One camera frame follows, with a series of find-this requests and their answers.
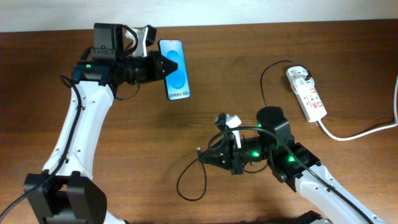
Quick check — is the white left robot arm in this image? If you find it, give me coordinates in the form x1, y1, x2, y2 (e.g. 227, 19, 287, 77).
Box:
24, 23, 178, 223

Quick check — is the white power strip cord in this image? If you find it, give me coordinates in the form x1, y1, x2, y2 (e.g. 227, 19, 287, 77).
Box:
316, 74, 398, 142

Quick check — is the blue Samsung Galaxy smartphone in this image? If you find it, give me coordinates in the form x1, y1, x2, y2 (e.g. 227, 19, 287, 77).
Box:
158, 39, 191, 101

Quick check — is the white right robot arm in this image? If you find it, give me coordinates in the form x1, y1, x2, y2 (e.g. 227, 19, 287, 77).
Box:
198, 106, 384, 223

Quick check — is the white charger plug adapter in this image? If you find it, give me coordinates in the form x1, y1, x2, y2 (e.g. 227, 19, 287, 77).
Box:
292, 78, 315, 94

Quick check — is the black charger cable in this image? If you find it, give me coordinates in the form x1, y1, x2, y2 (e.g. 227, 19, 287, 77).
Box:
176, 60, 312, 202

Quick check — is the white power strip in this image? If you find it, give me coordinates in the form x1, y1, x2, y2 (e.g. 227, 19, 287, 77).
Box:
286, 66, 327, 123

